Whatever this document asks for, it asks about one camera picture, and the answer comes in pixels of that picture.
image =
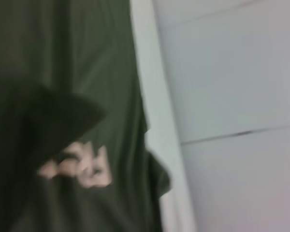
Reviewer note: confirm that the dark green FREE! t-shirt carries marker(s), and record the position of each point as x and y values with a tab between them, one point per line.
75	60

